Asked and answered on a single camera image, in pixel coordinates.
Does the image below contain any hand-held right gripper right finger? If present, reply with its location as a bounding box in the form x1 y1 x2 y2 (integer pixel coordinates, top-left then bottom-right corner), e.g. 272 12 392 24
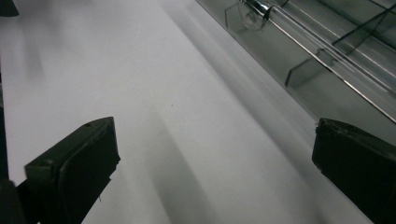
312 118 396 224

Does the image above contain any clear grey compartment box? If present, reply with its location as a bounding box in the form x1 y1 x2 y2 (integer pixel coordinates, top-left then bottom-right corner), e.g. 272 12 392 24
195 0 396 147

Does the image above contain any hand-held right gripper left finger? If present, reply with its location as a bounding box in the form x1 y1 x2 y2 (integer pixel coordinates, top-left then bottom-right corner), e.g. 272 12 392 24
23 116 121 224

